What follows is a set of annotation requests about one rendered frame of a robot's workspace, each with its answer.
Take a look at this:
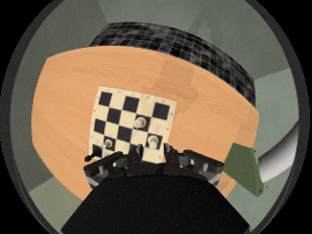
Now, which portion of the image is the black chess piece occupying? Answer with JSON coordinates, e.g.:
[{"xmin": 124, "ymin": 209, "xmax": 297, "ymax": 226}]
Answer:
[{"xmin": 85, "ymin": 148, "xmax": 101, "ymax": 162}]

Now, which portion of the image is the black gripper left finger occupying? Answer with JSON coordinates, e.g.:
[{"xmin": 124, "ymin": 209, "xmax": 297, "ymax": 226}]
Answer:
[{"xmin": 83, "ymin": 144, "xmax": 143, "ymax": 189}]

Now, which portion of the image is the chessboard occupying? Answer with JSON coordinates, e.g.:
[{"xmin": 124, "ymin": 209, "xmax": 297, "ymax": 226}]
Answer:
[{"xmin": 89, "ymin": 86, "xmax": 176, "ymax": 164}]

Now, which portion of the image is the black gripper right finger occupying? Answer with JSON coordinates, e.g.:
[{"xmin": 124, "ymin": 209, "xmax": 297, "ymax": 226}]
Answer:
[{"xmin": 164, "ymin": 143, "xmax": 224, "ymax": 186}]

